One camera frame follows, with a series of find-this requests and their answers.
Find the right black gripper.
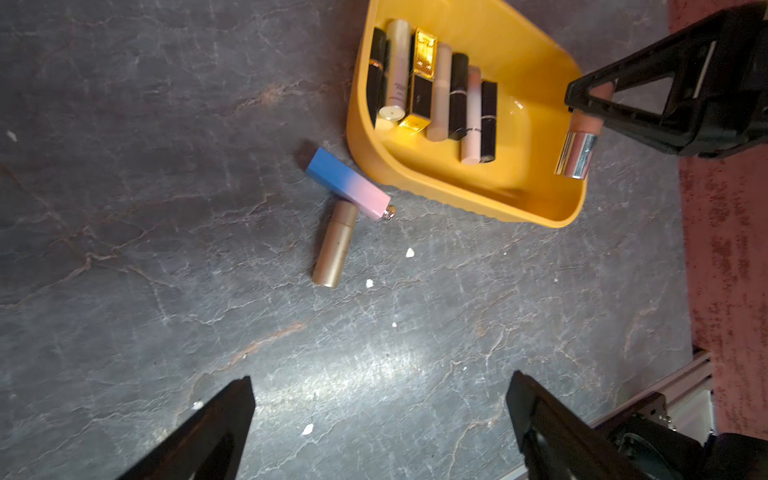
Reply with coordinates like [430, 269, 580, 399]
[565, 1, 767, 158]

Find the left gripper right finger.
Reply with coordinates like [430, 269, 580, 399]
[506, 370, 646, 479]

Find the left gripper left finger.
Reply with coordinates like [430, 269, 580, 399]
[121, 376, 256, 479]

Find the rose gold lipstick tube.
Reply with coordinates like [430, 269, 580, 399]
[555, 108, 604, 180]

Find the yellow plastic storage box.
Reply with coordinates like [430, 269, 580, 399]
[346, 1, 587, 228]

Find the black lipstick tube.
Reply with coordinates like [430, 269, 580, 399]
[366, 28, 387, 126]
[448, 53, 469, 140]

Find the pink lip gloss tube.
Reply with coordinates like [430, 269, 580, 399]
[461, 66, 482, 165]

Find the tan lipstick tube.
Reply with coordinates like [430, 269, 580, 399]
[426, 42, 452, 142]

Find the gold black square lipstick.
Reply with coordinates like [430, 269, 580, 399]
[399, 28, 438, 132]

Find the beige lipstick tube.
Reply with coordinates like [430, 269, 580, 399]
[312, 199, 359, 288]

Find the silver grey lipstick tube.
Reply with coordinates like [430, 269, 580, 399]
[379, 19, 411, 122]

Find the blue pink lip gloss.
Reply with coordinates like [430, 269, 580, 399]
[305, 148, 396, 220]

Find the black lipstick group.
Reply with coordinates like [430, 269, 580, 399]
[480, 80, 498, 163]

